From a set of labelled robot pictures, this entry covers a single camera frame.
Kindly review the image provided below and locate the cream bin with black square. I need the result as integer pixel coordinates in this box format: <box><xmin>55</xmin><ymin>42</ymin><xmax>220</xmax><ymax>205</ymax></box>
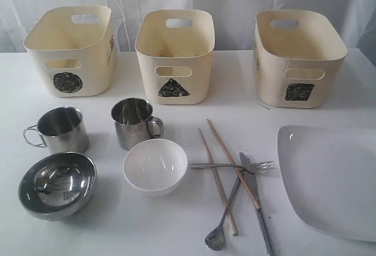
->
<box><xmin>253</xmin><ymin>9</ymin><xmax>348</xmax><ymax>109</ymax></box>

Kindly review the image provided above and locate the dark wooden chopstick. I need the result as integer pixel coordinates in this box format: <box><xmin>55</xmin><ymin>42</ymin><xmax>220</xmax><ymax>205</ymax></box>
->
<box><xmin>206</xmin><ymin>119</ymin><xmax>260</xmax><ymax>209</ymax></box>

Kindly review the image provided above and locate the stainless steel bowl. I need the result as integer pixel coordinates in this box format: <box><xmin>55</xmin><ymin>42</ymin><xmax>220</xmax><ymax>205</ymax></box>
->
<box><xmin>18</xmin><ymin>151</ymin><xmax>98</xmax><ymax>221</ymax></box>

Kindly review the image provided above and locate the cream bin with black triangle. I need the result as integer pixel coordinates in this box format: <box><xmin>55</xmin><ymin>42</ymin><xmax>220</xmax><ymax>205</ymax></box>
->
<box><xmin>135</xmin><ymin>9</ymin><xmax>215</xmax><ymax>105</ymax></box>

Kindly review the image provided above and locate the white square plate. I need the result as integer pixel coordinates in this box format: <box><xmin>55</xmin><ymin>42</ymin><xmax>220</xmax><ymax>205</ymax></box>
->
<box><xmin>277</xmin><ymin>125</ymin><xmax>375</xmax><ymax>242</ymax></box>

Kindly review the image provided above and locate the cream bin with black circle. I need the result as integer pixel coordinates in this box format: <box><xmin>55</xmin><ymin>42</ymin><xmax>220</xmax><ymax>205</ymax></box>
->
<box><xmin>24</xmin><ymin>5</ymin><xmax>116</xmax><ymax>97</ymax></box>

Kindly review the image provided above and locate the stainless steel fork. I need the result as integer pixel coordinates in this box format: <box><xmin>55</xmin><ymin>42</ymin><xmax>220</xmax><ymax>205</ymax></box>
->
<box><xmin>190</xmin><ymin>161</ymin><xmax>275</xmax><ymax>174</ymax></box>

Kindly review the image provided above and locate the steel mug with wire handle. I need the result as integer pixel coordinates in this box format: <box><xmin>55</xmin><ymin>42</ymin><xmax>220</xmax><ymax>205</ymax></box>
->
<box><xmin>23</xmin><ymin>106</ymin><xmax>89</xmax><ymax>154</ymax></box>

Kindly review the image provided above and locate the stainless steel table knife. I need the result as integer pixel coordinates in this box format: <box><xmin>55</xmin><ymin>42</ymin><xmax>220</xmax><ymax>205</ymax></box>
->
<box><xmin>239</xmin><ymin>152</ymin><xmax>276</xmax><ymax>255</ymax></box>

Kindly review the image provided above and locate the stainless steel spoon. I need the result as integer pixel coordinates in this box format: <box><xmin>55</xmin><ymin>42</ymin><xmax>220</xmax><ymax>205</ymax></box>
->
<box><xmin>205</xmin><ymin>177</ymin><xmax>241</xmax><ymax>251</ymax></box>

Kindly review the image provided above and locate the light wooden chopstick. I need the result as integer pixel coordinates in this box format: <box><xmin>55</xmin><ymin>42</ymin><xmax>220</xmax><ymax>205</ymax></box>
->
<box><xmin>198</xmin><ymin>128</ymin><xmax>239</xmax><ymax>237</ymax></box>

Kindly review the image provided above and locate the white ceramic bowl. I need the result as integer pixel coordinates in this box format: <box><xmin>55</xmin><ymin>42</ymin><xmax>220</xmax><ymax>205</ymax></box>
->
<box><xmin>123</xmin><ymin>139</ymin><xmax>188</xmax><ymax>197</ymax></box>

